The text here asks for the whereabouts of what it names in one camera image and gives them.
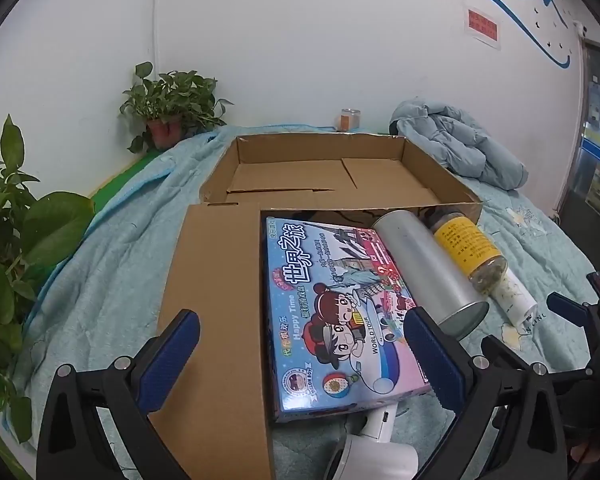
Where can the green mat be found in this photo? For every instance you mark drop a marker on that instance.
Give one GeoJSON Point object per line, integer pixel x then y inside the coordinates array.
{"type": "Point", "coordinates": [115, 180]}

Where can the silver tin can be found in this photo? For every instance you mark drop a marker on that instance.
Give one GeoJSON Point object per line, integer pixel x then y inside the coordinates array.
{"type": "Point", "coordinates": [420, 260]}

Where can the light blue padded jacket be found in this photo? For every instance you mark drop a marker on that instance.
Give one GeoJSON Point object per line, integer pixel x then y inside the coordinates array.
{"type": "Point", "coordinates": [460, 145]}

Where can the white plastic bottle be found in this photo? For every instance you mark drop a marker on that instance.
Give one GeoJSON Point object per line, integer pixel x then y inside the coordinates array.
{"type": "Point", "coordinates": [515, 295]}

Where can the light blue quilt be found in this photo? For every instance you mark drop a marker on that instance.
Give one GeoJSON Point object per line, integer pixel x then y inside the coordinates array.
{"type": "Point", "coordinates": [105, 285]}

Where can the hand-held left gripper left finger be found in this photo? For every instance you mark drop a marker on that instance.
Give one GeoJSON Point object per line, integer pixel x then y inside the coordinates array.
{"type": "Point", "coordinates": [180, 340]}

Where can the small potted green plant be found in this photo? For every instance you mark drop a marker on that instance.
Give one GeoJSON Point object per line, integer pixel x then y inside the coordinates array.
{"type": "Point", "coordinates": [170, 95]}

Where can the red wall sign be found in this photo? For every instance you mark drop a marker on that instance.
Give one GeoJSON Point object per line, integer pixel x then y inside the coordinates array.
{"type": "Point", "coordinates": [482, 25]}

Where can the small orange label can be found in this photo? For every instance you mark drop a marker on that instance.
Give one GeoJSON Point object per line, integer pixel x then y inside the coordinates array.
{"type": "Point", "coordinates": [349, 121]}

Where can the white wall conduit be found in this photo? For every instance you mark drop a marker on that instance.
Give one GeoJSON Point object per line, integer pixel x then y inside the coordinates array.
{"type": "Point", "coordinates": [156, 10]}

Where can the cartoon board game box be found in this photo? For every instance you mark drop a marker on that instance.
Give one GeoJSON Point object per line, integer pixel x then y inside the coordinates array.
{"type": "Point", "coordinates": [320, 310]}

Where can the yellow label glass jar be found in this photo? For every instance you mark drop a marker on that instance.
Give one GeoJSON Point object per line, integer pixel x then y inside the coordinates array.
{"type": "Point", "coordinates": [465, 245]}

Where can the brown cardboard box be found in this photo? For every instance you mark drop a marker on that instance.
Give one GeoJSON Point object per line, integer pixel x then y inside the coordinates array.
{"type": "Point", "coordinates": [215, 310]}

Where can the white security camera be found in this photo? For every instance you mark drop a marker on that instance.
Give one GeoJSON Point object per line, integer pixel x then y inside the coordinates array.
{"type": "Point", "coordinates": [580, 28]}

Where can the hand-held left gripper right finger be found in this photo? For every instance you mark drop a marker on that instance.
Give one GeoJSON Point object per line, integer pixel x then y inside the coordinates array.
{"type": "Point", "coordinates": [430, 355]}

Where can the white hair dryer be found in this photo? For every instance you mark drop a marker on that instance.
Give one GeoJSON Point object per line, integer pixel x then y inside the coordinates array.
{"type": "Point", "coordinates": [370, 455]}

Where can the large leafy green plant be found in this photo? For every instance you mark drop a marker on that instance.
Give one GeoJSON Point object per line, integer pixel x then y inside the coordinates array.
{"type": "Point", "coordinates": [10, 260]}

